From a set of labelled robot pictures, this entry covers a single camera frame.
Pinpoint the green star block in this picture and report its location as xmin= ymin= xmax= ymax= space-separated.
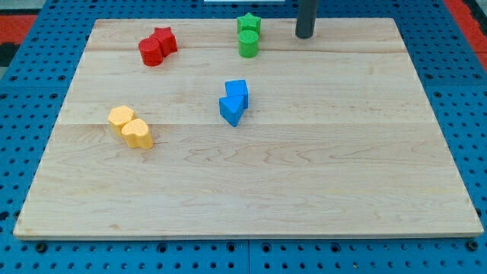
xmin=237 ymin=13 xmax=262 ymax=38

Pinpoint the red star block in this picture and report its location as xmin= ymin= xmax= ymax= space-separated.
xmin=150 ymin=27 xmax=178 ymax=57

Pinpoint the blue triangle block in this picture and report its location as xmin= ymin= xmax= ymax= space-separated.
xmin=219 ymin=95 xmax=244 ymax=127

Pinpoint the blue cube block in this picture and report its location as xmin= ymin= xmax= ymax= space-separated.
xmin=225 ymin=79 xmax=249 ymax=109

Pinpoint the light wooden board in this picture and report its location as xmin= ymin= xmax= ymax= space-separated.
xmin=14 ymin=18 xmax=484 ymax=241

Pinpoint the green cylinder block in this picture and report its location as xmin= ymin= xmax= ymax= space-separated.
xmin=238 ymin=30 xmax=259 ymax=58

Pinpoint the yellow heart block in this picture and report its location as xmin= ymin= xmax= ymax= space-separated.
xmin=121 ymin=119 xmax=154 ymax=149

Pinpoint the red cylinder block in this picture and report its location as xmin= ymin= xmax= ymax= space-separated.
xmin=138 ymin=37 xmax=164 ymax=66

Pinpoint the yellow hexagon block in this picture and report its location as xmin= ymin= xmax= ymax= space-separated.
xmin=108 ymin=105 xmax=136 ymax=137

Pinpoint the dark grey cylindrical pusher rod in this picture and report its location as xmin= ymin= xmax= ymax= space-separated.
xmin=295 ymin=0 xmax=318 ymax=39

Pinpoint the blue perforated table plate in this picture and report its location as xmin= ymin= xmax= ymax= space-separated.
xmin=1 ymin=0 xmax=486 ymax=273

